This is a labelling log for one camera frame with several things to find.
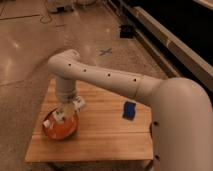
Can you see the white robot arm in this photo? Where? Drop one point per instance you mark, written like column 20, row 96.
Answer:
column 182, row 112

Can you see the long metal rail beam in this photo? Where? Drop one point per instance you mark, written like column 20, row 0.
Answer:
column 181, row 29

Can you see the wooden table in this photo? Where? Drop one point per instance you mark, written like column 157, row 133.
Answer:
column 102, row 134

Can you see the black box on floor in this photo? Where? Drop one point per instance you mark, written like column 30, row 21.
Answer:
column 126, row 31

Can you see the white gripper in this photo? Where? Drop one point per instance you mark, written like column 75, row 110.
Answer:
column 69, row 109

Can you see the orange ceramic bowl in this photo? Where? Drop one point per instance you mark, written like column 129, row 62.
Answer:
column 59, row 130

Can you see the blue sponge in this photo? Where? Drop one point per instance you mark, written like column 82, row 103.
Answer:
column 129, row 110

